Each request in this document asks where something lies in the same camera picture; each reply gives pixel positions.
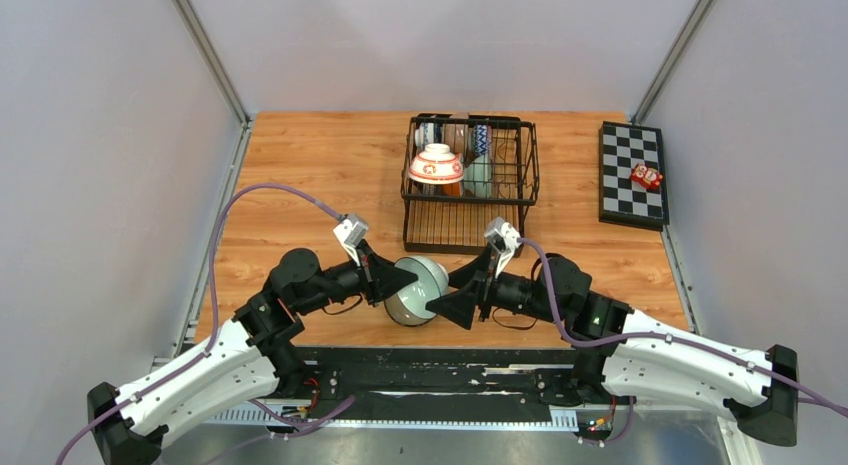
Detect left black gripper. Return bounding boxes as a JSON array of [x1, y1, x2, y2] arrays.
[[298, 238, 418, 315]]

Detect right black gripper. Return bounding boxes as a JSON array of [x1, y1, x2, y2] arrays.
[[426, 243, 564, 331]]

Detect black celadon bowl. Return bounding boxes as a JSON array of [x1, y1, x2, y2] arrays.
[[385, 256, 449, 327]]

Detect black cream patterned bowl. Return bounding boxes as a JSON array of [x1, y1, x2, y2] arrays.
[[412, 181, 441, 196]]

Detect white orange bowl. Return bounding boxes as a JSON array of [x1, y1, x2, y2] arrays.
[[442, 182, 463, 197]]

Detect black wire dish rack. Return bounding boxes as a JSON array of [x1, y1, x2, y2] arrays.
[[400, 113, 540, 255]]

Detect pale green bowl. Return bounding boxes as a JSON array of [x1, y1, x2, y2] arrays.
[[463, 156, 493, 198]]

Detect red floral small bowl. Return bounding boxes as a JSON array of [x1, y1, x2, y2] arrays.
[[406, 143, 464, 185]]

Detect blue floral bowl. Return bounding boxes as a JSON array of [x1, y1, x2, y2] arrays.
[[413, 122, 442, 150]]

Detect brown cream glazed bowl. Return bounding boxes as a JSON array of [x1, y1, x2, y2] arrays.
[[442, 112, 469, 156]]

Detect red patterned bowl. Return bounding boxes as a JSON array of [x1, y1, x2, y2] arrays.
[[468, 124, 492, 158]]

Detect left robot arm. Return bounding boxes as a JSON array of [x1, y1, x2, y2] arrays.
[[87, 244, 417, 464]]

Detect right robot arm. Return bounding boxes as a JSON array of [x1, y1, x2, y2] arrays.
[[426, 248, 798, 447]]

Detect black white checkerboard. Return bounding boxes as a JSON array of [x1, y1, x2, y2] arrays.
[[599, 121, 669, 231]]

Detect small red toy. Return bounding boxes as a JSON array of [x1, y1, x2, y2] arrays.
[[630, 162, 664, 191]]

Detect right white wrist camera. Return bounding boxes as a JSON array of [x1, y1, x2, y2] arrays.
[[484, 217, 521, 278]]

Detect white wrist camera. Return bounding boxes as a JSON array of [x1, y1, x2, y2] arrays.
[[333, 214, 369, 266], [484, 217, 521, 278]]

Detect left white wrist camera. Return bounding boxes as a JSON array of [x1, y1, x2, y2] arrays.
[[333, 214, 369, 266]]

